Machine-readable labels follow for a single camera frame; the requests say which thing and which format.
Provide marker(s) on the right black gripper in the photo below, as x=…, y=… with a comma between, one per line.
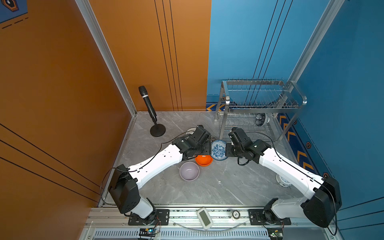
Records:
x=227, y=150

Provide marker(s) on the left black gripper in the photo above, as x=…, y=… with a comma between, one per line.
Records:
x=208, y=149

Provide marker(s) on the dark flower-shaped bowl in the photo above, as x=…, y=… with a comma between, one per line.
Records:
x=262, y=119

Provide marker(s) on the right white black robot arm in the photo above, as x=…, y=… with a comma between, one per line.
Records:
x=321, y=196

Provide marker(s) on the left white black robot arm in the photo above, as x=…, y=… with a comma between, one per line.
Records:
x=126, y=182

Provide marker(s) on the steel two-tier dish rack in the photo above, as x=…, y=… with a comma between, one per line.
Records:
x=241, y=100

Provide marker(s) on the orange bowl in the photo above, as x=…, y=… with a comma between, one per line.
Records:
x=203, y=160

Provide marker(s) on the white red patterned bowl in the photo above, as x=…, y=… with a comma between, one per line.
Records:
x=190, y=131

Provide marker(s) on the lavender bowl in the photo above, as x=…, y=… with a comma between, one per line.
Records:
x=189, y=171

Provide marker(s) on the black microphone on stand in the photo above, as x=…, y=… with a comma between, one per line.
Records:
x=157, y=130

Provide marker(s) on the white analog alarm clock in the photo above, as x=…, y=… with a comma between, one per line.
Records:
x=282, y=182

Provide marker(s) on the small round gauge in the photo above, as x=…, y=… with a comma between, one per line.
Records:
x=236, y=215

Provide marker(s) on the white digital timer display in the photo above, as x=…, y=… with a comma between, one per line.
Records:
x=205, y=218

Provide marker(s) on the right circuit board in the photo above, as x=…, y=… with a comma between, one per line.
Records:
x=275, y=234

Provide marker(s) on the circuit board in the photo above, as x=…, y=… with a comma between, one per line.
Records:
x=148, y=233
x=275, y=234

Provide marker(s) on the left circuit board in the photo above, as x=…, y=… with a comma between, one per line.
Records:
x=148, y=233

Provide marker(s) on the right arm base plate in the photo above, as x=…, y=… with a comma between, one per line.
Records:
x=259, y=217

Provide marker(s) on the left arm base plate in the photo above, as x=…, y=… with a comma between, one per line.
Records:
x=162, y=216

